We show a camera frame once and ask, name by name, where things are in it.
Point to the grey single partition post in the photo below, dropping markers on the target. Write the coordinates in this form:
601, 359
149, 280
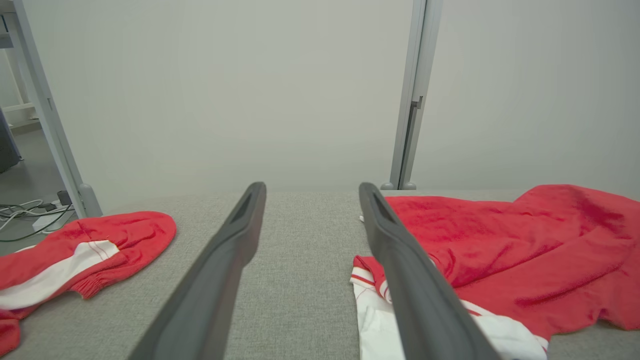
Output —
45, 100

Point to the white power strip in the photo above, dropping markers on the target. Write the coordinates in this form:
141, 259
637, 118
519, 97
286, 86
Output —
47, 221

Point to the white shelf frame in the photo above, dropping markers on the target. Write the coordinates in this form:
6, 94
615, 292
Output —
17, 107

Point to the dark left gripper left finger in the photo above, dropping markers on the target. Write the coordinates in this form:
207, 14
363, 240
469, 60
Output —
210, 290

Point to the grey fabric sofa seat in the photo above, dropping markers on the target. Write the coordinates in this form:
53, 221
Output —
300, 250

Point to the dark grey floor object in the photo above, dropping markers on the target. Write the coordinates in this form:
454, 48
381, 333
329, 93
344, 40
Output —
7, 145

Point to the grey round partition foot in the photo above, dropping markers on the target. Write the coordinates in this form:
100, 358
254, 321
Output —
387, 186
409, 186

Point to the grey double partition post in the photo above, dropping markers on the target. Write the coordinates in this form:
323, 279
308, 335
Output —
417, 75

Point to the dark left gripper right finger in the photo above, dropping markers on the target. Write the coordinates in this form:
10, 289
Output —
420, 300

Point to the red jersey with number print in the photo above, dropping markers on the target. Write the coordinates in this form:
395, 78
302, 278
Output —
525, 240

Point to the black plug adapter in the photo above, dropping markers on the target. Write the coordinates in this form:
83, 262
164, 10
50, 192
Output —
64, 197

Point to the red shorts with white stripe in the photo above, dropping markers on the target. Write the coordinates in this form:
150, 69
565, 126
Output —
115, 232

